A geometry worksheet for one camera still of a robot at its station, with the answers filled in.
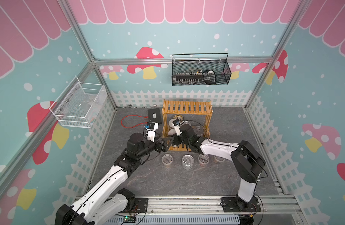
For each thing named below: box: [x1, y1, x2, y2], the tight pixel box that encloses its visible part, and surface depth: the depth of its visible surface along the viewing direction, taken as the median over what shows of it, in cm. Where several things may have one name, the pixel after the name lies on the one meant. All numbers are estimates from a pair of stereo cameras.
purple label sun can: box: [193, 125, 204, 138], surface depth 96 cm
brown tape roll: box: [172, 114, 184, 121], surface depth 115 cm
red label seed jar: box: [198, 153, 210, 167], surface depth 87 cm
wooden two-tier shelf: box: [161, 99, 213, 152], surface depth 84 cm
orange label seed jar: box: [161, 153, 173, 168], surface depth 87 cm
